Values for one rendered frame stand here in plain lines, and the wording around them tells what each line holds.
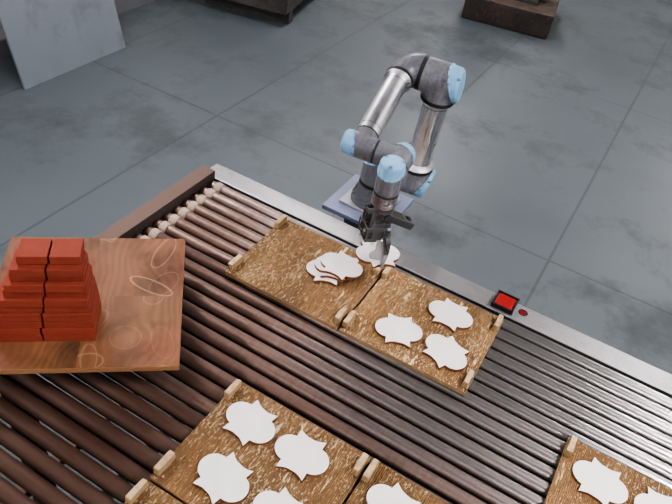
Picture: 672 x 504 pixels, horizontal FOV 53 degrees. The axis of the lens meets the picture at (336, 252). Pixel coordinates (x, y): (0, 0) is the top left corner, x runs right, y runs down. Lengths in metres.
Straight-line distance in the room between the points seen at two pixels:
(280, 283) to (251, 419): 0.53
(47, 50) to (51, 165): 1.15
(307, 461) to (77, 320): 0.67
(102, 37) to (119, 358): 4.01
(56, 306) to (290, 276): 0.75
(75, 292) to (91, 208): 2.26
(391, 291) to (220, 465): 0.82
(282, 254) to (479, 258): 1.90
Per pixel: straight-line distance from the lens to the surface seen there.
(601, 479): 1.95
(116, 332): 1.87
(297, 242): 2.31
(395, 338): 2.03
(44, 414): 1.90
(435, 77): 2.25
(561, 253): 4.21
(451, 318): 2.15
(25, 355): 1.87
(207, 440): 1.78
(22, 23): 5.15
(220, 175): 2.63
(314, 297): 2.12
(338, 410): 1.88
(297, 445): 1.76
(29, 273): 1.72
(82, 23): 5.46
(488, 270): 3.88
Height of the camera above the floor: 2.42
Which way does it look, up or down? 40 degrees down
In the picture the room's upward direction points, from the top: 10 degrees clockwise
